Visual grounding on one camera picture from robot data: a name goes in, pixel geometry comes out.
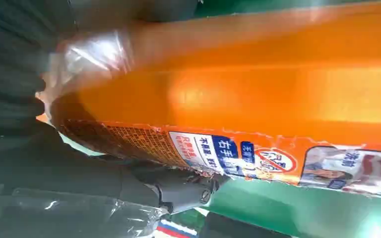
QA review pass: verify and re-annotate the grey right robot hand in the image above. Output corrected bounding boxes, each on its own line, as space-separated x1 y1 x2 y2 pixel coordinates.
0 0 232 238

